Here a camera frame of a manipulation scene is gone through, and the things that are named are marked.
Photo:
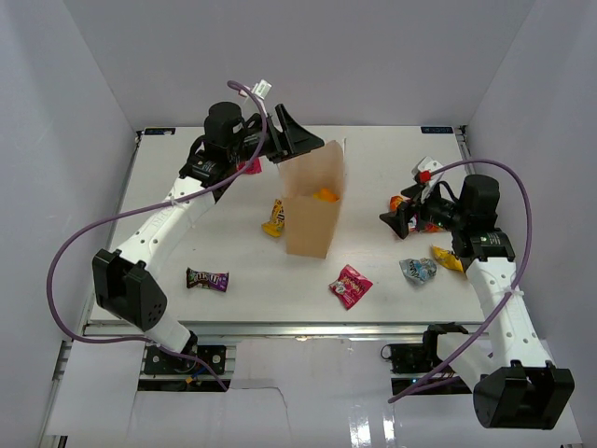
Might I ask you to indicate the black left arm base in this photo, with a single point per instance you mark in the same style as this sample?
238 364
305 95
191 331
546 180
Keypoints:
158 363

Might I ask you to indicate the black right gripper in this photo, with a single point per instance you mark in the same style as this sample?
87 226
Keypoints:
399 219

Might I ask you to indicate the brown purple M&M's packet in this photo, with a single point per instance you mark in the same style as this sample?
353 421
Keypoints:
213 281

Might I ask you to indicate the pink candy packet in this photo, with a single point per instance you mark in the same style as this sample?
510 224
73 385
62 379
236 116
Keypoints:
350 287

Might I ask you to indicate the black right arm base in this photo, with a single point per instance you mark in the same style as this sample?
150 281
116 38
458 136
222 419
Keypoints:
410 361

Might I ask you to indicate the red heart candy packet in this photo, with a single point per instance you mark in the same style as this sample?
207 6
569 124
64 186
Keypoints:
252 168

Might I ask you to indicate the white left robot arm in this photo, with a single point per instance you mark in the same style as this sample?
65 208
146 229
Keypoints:
125 280

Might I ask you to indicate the orange white snack bag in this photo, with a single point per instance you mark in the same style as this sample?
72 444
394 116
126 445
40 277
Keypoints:
400 202

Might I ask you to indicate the blue label corner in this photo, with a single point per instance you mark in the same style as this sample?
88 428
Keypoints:
159 131
437 130

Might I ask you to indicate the silver blue snack packet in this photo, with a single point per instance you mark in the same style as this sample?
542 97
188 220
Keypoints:
418 271

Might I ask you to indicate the yellow m&m's packet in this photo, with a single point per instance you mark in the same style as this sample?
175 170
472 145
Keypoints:
447 259
276 223

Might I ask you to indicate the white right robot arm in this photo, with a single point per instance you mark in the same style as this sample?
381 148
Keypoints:
516 385

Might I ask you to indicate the yellow M&M's packet right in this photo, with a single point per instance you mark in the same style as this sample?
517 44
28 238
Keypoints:
447 259

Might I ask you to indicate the orange mango gummy bag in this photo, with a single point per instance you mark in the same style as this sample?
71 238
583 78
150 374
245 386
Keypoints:
326 195

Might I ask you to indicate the blue label left corner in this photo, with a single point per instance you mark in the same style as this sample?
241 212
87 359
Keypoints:
159 131

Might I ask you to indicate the blue label right corner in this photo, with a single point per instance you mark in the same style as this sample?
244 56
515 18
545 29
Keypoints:
437 130

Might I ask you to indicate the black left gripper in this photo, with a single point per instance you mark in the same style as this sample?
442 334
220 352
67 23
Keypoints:
294 138

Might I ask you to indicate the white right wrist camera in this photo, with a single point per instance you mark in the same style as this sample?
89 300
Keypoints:
423 170

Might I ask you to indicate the brown paper bag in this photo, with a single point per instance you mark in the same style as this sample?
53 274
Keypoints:
310 224

